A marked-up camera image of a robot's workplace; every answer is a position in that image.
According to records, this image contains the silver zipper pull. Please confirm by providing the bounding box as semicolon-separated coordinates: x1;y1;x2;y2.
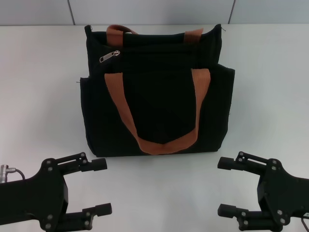
99;50;121;64

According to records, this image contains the black bag with brown handles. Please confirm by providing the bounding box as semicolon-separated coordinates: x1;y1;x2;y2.
76;23;236;158

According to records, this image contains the left gripper cable with plug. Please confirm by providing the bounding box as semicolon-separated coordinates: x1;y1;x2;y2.
0;164;26;181

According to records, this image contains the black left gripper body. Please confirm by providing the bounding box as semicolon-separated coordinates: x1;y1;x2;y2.
0;158;70;232

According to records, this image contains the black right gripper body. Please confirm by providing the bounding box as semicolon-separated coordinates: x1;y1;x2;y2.
257;158;309;232

